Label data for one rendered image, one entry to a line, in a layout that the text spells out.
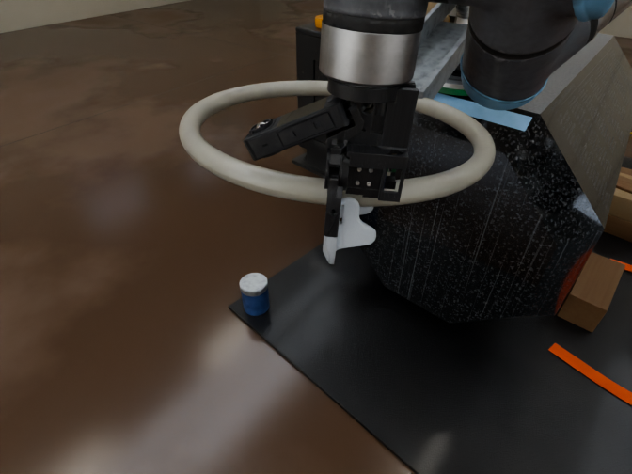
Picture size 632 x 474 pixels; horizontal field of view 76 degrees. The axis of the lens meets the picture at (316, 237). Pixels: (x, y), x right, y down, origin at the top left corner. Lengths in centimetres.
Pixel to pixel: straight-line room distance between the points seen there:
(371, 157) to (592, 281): 144
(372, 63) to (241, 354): 122
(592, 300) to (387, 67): 143
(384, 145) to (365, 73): 8
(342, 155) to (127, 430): 116
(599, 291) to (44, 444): 184
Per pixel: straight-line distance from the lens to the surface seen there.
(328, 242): 45
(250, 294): 145
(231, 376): 142
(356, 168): 43
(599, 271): 184
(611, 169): 142
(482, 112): 116
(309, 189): 46
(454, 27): 115
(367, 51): 37
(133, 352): 157
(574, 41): 49
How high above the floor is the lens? 118
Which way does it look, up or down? 39 degrees down
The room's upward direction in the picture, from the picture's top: straight up
